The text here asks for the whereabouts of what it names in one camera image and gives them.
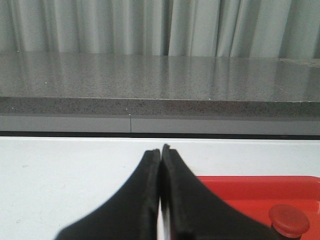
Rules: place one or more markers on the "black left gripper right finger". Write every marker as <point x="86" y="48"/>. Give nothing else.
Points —
<point x="192" y="212"/>

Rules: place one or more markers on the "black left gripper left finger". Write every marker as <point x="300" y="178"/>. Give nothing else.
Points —
<point x="130" y="214"/>

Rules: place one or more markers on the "red mushroom push button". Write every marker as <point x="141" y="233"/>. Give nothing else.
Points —
<point x="288" y="222"/>

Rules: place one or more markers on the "red plastic tray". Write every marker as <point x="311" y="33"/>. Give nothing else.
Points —
<point x="255" y="195"/>

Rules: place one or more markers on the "grey granite counter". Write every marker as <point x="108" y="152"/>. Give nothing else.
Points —
<point x="104" y="93"/>

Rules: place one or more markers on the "white curtain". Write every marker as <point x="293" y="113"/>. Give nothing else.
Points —
<point x="202" y="28"/>

